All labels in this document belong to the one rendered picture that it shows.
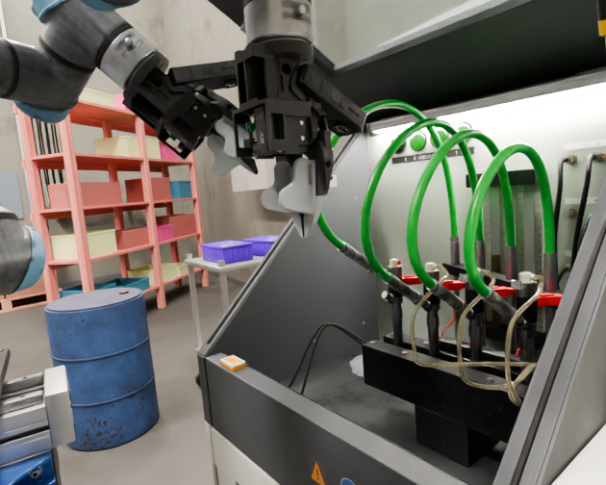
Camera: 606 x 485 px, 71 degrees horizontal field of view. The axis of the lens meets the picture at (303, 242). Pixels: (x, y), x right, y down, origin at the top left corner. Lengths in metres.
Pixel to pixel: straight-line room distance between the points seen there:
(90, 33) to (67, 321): 1.99
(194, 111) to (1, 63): 0.23
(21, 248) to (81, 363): 1.71
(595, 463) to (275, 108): 0.49
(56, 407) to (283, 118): 0.60
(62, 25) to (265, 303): 0.65
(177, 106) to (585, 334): 0.57
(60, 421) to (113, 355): 1.70
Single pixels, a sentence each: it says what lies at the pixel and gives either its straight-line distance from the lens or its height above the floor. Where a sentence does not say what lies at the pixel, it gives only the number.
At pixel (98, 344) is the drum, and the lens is 2.51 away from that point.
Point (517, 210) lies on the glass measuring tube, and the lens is 0.98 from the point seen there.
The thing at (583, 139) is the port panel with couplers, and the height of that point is 1.33.
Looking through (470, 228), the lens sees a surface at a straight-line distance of 0.55.
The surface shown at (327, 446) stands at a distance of 0.67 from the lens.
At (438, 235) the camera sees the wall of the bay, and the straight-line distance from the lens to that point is 1.09.
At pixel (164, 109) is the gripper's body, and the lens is 0.64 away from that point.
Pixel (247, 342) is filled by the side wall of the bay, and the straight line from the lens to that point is 1.01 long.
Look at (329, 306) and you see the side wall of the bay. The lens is 1.14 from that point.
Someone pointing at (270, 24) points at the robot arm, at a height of 1.46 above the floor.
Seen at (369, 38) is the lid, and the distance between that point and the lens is 1.01.
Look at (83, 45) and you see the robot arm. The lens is 0.68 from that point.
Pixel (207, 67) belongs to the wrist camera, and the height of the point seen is 1.47.
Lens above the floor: 1.29
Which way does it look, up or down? 7 degrees down
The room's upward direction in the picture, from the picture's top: 5 degrees counter-clockwise
